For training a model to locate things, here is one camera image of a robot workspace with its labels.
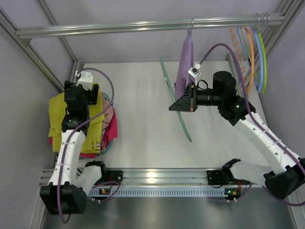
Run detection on yellow trousers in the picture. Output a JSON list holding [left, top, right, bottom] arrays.
[[48, 90, 105, 154]]

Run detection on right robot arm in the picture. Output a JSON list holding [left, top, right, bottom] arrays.
[[169, 71, 305, 201]]

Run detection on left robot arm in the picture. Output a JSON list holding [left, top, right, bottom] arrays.
[[40, 81, 105, 216]]

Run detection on purple trousers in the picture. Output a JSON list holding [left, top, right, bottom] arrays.
[[174, 38, 194, 100]]

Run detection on orange clothes hanger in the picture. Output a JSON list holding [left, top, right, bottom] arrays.
[[229, 27, 255, 94]]

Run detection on pink cloth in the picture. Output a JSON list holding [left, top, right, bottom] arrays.
[[102, 93, 114, 130]]

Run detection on magenta cloth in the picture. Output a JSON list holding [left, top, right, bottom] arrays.
[[49, 110, 118, 159]]

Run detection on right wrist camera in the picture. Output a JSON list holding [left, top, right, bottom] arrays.
[[188, 63, 201, 82]]

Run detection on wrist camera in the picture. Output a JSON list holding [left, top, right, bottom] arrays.
[[75, 71, 93, 91], [188, 63, 201, 82]]

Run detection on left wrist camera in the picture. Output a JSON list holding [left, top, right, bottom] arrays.
[[75, 71, 93, 91]]

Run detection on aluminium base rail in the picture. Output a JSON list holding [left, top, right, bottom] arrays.
[[39, 167, 294, 189]]

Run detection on aluminium hanging rail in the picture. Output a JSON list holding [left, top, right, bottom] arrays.
[[16, 13, 285, 39]]

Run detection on slotted cable duct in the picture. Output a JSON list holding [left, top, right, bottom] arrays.
[[88, 187, 240, 198]]

